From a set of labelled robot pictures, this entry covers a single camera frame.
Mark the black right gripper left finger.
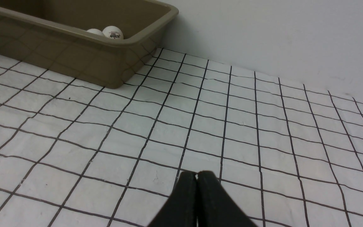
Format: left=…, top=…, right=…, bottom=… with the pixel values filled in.
left=148, top=172, right=197, bottom=227

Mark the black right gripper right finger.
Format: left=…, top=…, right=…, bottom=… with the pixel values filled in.
left=197, top=171, right=256, bottom=227

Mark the white ball with logo bottom-left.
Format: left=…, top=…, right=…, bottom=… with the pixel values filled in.
left=87, top=28, right=105, bottom=37

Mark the white black grid tablecloth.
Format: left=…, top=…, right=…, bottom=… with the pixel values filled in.
left=0, top=48, right=363, bottom=227

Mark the olive green plastic bin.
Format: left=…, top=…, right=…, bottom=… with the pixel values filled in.
left=0, top=0, right=179, bottom=89

